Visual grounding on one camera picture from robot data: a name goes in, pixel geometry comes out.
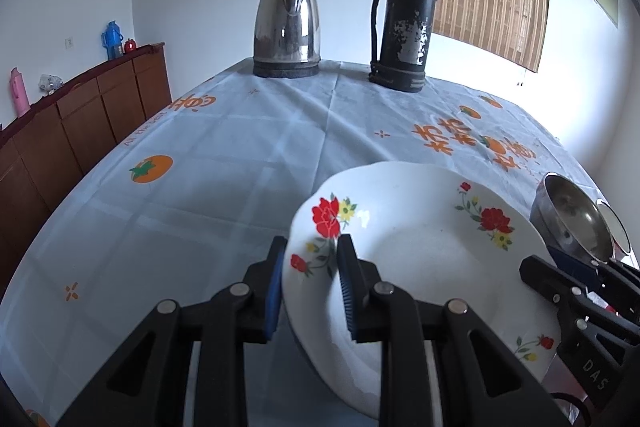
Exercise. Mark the stainless steel bowl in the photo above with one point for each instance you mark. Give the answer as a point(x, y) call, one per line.
point(569, 221)

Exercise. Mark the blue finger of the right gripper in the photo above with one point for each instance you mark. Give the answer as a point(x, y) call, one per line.
point(569, 295)
point(612, 280)

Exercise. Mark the pink thermos bottle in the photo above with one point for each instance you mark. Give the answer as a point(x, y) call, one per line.
point(18, 91)

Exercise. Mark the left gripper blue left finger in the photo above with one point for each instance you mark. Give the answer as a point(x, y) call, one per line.
point(144, 381)

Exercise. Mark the blue water jug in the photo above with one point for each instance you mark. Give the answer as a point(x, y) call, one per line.
point(112, 40)

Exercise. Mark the stainless steel electric kettle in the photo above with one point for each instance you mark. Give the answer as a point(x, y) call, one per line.
point(286, 39)

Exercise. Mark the dark wooden sideboard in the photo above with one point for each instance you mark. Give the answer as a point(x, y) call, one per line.
point(46, 152)

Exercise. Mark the crumpled plastic bag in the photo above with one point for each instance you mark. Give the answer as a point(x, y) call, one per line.
point(48, 84)

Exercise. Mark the black thermos flask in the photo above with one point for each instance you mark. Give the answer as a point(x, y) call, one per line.
point(400, 36)

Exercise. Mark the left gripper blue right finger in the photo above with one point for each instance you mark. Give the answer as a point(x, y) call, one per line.
point(439, 363)

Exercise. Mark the small red jar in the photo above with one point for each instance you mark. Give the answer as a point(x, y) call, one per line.
point(130, 45)

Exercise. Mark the red flower white plate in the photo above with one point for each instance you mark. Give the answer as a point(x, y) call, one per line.
point(432, 232)

